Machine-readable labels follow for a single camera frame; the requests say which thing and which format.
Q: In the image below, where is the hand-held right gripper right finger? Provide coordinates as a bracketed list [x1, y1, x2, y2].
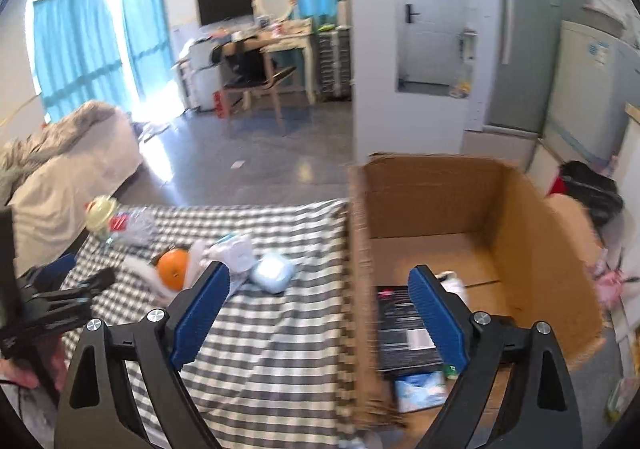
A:
[407, 265, 585, 449]

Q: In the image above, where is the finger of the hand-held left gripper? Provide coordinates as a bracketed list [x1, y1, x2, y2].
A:
[20, 268, 118, 330]
[30, 253, 78, 291]

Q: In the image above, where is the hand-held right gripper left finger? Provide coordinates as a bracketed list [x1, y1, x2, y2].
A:
[54, 261, 232, 449]

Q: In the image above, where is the black box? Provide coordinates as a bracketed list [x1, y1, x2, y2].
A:
[375, 285, 446, 372]

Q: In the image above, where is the white tape roll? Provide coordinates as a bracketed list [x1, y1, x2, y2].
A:
[434, 271, 471, 310]

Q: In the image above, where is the orange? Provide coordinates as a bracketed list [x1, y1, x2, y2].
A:
[156, 249, 193, 291]

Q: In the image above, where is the white tissue packet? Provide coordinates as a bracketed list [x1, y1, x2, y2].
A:
[207, 231, 256, 275]

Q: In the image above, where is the blue tissue packet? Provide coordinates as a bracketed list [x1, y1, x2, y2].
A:
[395, 370, 458, 414]

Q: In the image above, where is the light blue round case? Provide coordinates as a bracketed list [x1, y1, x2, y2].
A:
[249, 253, 300, 295]

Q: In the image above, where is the clear plastic bottle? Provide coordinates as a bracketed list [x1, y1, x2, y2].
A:
[107, 209, 161, 247]

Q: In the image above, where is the brown cardboard box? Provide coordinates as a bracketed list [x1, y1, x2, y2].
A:
[347, 152, 606, 430]

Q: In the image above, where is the person's left hand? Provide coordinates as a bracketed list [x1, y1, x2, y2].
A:
[0, 331, 68, 392]

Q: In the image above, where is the glass jar with yellow lid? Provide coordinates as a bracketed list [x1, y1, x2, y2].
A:
[84, 195, 120, 244]

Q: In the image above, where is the bed with white sheet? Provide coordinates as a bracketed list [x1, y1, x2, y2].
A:
[0, 101, 143, 280]

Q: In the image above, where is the grey checked tablecloth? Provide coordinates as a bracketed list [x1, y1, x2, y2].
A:
[60, 199, 361, 449]

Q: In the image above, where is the grey patterned blanket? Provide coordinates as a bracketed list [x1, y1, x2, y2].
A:
[0, 101, 121, 200]

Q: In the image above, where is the black cloth bag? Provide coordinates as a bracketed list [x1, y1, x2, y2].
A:
[557, 160, 625, 225]

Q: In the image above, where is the wide teal window curtain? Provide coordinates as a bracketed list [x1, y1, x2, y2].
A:
[32, 0, 126, 114]

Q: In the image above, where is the white mini fridge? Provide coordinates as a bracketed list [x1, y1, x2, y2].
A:
[187, 41, 226, 112]

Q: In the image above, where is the wooden chair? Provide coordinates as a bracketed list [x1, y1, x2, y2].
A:
[222, 41, 298, 124]

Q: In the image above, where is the narrow teal window curtain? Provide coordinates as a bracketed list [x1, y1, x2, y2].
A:
[120, 0, 176, 110]

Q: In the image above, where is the white washing machine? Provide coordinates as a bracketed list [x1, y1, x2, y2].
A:
[542, 21, 640, 164]

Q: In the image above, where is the grey drawer cabinet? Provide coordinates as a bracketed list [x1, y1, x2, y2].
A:
[317, 26, 353, 102]

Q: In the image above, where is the white dressing table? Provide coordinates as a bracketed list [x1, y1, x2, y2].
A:
[245, 21, 318, 104]

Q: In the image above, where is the white door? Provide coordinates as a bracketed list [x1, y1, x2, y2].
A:
[397, 0, 463, 84]

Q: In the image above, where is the grey sliding door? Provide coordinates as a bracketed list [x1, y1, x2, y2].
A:
[482, 0, 586, 134]

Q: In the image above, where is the black television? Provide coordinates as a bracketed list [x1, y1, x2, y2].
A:
[196, 0, 256, 26]

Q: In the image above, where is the black strap bag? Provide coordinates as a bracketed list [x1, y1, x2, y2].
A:
[222, 44, 266, 84]

